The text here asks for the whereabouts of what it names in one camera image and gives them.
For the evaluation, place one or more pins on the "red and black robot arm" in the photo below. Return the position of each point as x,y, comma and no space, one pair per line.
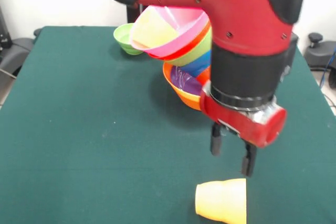
236,24

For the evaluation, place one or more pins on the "orange-yellow plastic cup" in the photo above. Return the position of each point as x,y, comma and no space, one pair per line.
223,200

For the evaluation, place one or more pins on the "large green plastic bowl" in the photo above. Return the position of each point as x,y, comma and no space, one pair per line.
199,51

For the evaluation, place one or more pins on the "dark green tablecloth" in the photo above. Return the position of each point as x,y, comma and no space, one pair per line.
78,182

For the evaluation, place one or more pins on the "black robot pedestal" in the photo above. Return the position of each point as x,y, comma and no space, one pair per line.
134,11

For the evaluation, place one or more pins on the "red plastic cup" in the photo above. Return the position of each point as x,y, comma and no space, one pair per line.
204,77

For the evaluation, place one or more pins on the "purple plastic bowl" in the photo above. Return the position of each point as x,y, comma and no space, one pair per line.
186,83

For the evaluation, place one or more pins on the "red plastic bowl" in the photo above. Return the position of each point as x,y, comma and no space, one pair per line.
183,53

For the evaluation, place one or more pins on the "pink plastic bowl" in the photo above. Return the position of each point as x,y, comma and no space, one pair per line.
189,22

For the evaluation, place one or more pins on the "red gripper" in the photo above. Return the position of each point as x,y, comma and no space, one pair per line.
249,124

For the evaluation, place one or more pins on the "small green plastic bowl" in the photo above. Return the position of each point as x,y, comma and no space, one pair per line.
122,37

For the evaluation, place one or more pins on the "pale yellow plastic cup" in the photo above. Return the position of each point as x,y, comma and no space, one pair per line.
155,32

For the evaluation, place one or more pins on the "black chair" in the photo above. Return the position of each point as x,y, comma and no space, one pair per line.
15,51

